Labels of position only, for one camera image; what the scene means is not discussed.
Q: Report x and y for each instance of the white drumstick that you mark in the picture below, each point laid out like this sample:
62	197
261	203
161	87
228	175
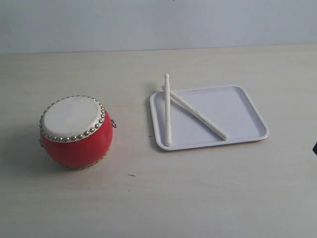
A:
168	139
198	115

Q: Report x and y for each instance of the red small drum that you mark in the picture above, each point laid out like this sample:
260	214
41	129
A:
76	131

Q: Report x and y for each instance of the white rectangular plastic tray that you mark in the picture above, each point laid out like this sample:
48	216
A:
229	107

